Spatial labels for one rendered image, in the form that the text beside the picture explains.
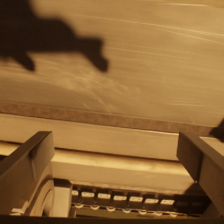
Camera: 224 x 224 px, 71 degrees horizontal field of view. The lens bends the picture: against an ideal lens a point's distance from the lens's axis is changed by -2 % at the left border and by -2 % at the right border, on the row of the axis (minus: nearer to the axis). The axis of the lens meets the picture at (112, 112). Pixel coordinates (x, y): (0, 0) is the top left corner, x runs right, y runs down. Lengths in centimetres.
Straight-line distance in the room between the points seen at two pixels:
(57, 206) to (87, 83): 46
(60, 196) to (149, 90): 47
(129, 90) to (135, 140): 15
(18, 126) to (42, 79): 17
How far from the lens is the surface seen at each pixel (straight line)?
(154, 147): 46
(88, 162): 46
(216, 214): 73
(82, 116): 39
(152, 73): 32
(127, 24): 29
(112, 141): 43
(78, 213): 288
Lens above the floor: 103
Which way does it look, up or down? 51 degrees down
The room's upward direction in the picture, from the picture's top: 175 degrees counter-clockwise
